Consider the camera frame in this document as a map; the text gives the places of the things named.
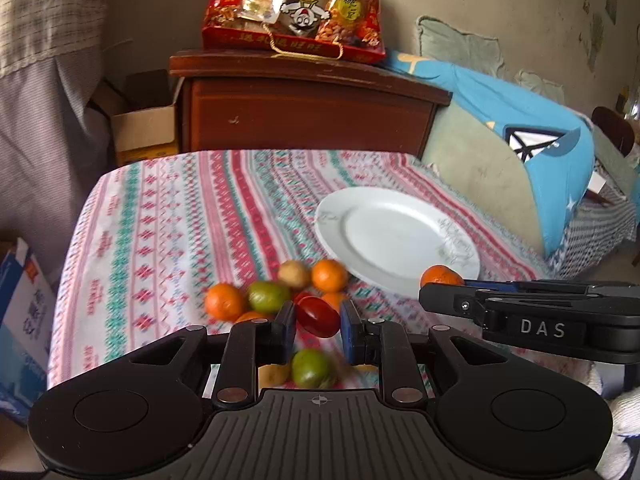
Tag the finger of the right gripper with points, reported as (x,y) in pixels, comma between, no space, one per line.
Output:
(544,285)
(607,305)

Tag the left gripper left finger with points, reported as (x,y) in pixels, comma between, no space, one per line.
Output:
(249,345)

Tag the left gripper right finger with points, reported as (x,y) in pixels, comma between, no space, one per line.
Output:
(386,345)

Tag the orange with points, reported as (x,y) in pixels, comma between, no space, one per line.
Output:
(439,274)
(334,300)
(224,302)
(329,275)
(253,315)

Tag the brown kiwi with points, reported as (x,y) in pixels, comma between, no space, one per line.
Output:
(365,368)
(294,274)
(273,375)

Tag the green fruit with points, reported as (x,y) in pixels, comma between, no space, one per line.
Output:
(267,297)
(312,369)

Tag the red cherry tomato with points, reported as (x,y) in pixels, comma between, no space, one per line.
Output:
(317,317)

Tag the brown kiwi top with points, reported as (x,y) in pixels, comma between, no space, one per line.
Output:
(294,274)

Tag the white gloved hand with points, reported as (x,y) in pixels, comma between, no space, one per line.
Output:
(621,456)

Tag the houndstooth blanket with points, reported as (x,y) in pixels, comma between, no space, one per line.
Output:
(594,231)

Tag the white ceramic plate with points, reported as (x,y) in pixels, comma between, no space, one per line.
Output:
(388,239)

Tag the patterned striped tablecloth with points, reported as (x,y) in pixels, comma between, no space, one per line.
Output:
(155,235)

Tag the blue shark cushion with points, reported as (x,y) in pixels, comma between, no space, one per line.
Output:
(521,158)

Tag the green grey sofa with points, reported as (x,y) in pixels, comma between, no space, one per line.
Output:
(440,42)

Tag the blue white carton box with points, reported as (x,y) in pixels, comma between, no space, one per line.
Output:
(26,316)

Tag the brown wooden cabinet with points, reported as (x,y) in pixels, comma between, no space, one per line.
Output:
(250,100)

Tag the open cardboard box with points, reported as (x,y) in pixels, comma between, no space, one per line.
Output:
(146,128)

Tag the checked grey curtain cloth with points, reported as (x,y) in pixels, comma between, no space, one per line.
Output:
(53,145)

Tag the red snack gift bag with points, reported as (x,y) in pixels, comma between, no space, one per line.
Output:
(342,30)

